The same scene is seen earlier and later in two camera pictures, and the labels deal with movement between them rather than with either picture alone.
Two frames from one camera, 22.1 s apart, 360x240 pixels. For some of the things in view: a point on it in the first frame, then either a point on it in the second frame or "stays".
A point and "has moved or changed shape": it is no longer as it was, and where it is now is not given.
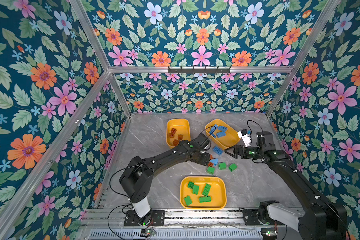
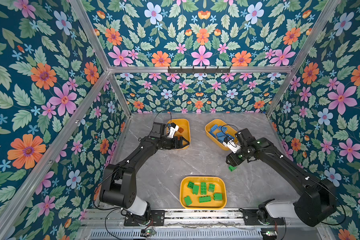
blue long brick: [222, 128] stays
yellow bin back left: [177, 130] stays
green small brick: [190, 184] stays
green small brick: [188, 200] stays
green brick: [210, 170] to [211, 187]
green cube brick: [232, 167] stays
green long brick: [205, 199] stays
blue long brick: [221, 134] stays
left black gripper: [206, 161] to [179, 144]
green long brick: [206, 189] has moved or changed shape
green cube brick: [222, 166] to [218, 196]
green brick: [195, 190] stays
